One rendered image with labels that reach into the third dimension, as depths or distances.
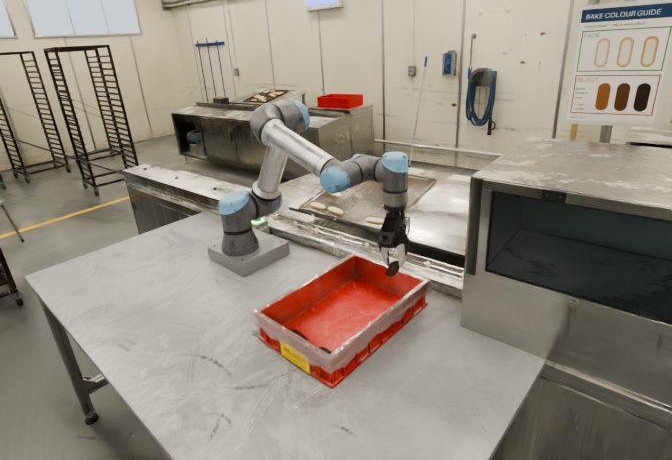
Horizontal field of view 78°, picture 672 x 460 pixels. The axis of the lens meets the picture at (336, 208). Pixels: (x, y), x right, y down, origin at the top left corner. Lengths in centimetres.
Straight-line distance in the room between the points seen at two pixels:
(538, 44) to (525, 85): 42
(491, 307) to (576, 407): 33
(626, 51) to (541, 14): 317
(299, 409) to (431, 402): 32
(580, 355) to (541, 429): 31
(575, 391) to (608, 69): 122
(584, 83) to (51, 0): 799
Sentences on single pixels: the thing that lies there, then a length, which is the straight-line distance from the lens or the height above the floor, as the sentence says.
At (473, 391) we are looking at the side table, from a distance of 118.
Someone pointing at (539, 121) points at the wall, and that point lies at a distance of 517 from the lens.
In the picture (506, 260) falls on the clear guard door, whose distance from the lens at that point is 120.
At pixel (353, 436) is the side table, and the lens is 107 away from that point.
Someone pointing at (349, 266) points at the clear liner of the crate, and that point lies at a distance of 152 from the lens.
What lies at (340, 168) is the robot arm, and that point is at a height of 132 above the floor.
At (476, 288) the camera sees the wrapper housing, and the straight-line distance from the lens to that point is 127.
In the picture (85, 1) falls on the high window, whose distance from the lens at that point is 890.
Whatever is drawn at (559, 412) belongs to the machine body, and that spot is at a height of 66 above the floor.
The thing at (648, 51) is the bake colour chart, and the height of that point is 155.
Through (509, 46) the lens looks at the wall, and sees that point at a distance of 520.
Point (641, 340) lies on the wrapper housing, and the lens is 122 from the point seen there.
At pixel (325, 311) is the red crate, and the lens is 141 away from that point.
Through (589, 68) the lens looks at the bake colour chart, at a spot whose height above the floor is 149.
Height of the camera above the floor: 165
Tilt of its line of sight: 22 degrees down
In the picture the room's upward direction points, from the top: 4 degrees counter-clockwise
